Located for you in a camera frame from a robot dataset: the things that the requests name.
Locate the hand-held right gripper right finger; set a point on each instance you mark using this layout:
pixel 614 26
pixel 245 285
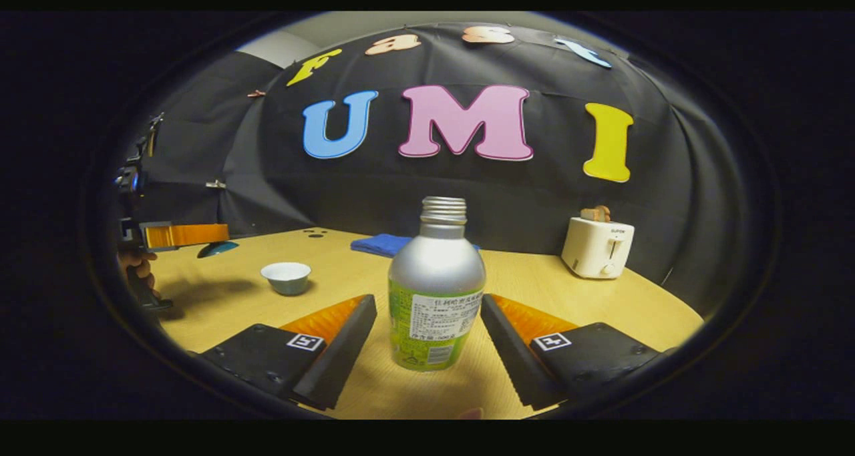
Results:
pixel 514 356

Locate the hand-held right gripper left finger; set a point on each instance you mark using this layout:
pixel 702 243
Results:
pixel 340 356

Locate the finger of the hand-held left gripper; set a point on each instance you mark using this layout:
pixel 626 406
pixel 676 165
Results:
pixel 194 234

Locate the teal teacup lid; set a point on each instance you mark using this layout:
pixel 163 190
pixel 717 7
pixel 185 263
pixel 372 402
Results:
pixel 219 249

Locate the teal teacup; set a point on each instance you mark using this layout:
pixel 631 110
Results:
pixel 286 279

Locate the silver green water bottle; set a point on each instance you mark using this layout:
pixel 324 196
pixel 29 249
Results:
pixel 437 276

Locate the metal clip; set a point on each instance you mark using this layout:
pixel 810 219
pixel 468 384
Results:
pixel 216 184

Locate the blue cloth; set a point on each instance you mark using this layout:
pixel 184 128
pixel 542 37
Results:
pixel 381 245

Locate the white toaster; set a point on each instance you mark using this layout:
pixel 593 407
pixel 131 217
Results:
pixel 594 249

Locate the bread slice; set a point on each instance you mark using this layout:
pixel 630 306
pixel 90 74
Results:
pixel 594 213

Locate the black backdrop cloth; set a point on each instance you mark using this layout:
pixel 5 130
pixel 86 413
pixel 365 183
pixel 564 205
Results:
pixel 401 189

